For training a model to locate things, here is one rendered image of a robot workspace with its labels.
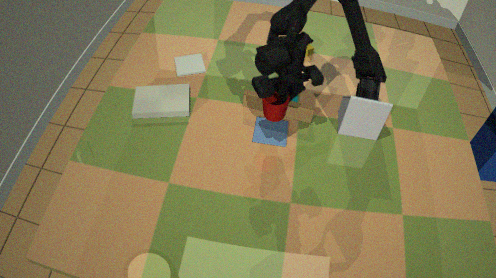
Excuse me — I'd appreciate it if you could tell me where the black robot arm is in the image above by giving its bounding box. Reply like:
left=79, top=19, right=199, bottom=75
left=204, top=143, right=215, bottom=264
left=255, top=0, right=387, bottom=101

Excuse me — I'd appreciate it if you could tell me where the tan rectangular bar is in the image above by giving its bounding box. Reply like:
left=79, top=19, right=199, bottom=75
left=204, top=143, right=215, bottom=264
left=243, top=89, right=315, bottom=123

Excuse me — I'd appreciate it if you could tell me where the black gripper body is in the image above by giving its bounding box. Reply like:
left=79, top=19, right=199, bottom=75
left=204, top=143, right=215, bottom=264
left=252, top=65, right=324, bottom=99

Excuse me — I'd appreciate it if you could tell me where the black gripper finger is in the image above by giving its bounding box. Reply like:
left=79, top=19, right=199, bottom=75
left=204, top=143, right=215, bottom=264
left=275, top=88, right=290, bottom=104
left=287, top=85, right=306, bottom=102

